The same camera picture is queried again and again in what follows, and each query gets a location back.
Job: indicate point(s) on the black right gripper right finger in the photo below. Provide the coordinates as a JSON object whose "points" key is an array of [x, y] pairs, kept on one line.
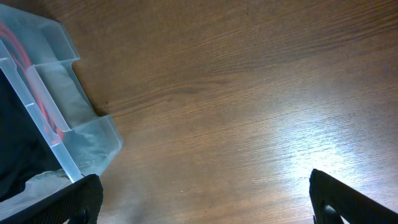
{"points": [[336, 202]]}

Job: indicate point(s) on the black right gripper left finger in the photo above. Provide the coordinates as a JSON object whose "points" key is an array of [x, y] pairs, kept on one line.
{"points": [[80, 202]]}

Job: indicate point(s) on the clear plastic storage bin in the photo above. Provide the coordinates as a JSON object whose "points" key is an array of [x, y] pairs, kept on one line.
{"points": [[27, 40]]}

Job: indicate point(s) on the black red garment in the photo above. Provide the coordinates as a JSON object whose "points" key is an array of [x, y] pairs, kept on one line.
{"points": [[24, 151]]}

